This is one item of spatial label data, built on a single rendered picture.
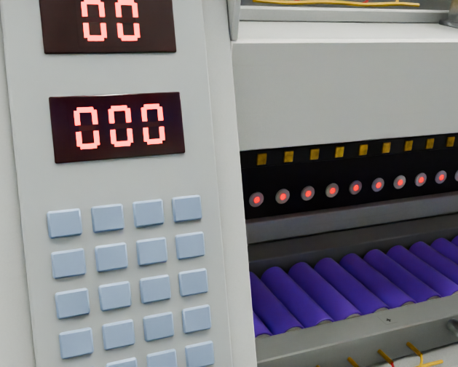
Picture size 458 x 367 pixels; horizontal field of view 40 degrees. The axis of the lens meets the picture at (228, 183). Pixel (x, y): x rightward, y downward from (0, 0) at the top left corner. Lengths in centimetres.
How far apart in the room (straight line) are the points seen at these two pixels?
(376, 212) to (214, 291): 27
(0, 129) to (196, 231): 8
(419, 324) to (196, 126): 20
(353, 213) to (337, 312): 11
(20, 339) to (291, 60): 15
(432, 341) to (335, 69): 19
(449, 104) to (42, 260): 20
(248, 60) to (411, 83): 8
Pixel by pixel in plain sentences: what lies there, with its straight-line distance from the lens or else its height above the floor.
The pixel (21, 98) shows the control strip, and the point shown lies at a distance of 21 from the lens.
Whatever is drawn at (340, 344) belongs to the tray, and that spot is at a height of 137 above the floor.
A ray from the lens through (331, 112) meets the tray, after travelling 27.
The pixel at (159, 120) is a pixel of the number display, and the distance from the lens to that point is 22.
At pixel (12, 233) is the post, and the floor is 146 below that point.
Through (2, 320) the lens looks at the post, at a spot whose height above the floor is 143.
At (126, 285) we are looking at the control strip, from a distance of 22.
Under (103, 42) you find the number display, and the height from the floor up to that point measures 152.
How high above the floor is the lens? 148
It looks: 3 degrees down
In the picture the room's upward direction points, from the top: 5 degrees counter-clockwise
